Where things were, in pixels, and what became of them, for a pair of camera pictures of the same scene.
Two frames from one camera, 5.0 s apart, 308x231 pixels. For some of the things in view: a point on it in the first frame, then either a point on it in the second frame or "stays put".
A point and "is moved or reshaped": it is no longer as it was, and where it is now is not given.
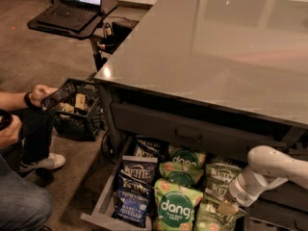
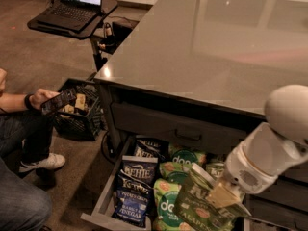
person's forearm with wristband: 13,101 stays put
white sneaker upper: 53,161 stays put
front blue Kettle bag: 131,208 stays put
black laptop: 77,9 stays put
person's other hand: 10,135 → 3,80
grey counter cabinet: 216,73 stays put
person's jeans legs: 25,206 stays put
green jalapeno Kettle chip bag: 210,218 is moved or reshaped
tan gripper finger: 227,208 → 244,173
